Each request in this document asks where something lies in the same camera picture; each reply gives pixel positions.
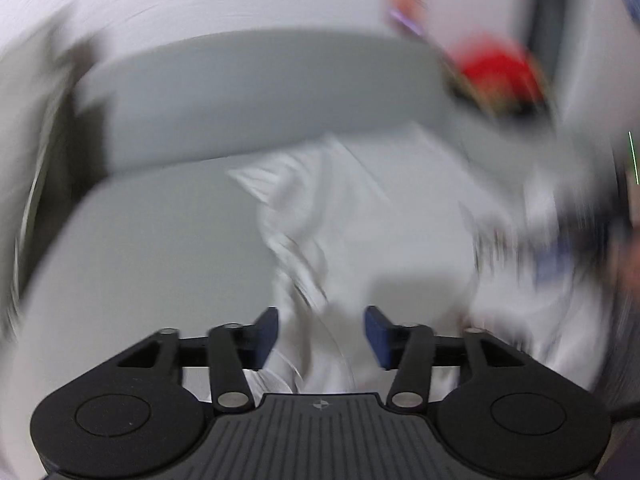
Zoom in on white hooded sweatshirt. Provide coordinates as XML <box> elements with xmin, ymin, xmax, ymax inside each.
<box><xmin>231</xmin><ymin>124</ymin><xmax>610</xmax><ymax>395</ymax></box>

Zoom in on grey sofa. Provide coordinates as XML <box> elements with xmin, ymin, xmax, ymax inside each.
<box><xmin>8</xmin><ymin>27</ymin><xmax>640</xmax><ymax>411</ymax></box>

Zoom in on red garment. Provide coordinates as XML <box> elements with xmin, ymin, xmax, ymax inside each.
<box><xmin>444</xmin><ymin>35</ymin><xmax>548</xmax><ymax>116</ymax></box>

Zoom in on red smartphone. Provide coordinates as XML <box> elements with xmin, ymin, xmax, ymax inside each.
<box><xmin>384</xmin><ymin>0</ymin><xmax>427</xmax><ymax>42</ymax></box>

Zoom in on dark window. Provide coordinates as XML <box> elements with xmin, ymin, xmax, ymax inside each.
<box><xmin>526</xmin><ymin>0</ymin><xmax>567</xmax><ymax>81</ymax></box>

